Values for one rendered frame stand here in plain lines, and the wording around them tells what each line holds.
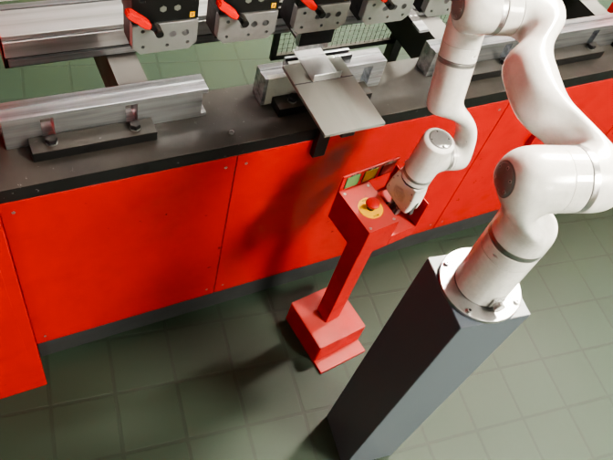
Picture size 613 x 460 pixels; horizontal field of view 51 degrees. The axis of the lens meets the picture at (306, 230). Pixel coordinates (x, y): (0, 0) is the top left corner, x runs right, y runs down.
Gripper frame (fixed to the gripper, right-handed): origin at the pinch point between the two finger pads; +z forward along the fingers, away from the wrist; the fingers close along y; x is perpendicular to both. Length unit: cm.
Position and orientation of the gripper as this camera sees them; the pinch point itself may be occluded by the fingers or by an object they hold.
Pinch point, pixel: (394, 208)
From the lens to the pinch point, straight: 188.6
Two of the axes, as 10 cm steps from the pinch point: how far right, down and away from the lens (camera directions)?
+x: 8.3, -3.2, 4.5
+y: 5.0, 7.9, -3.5
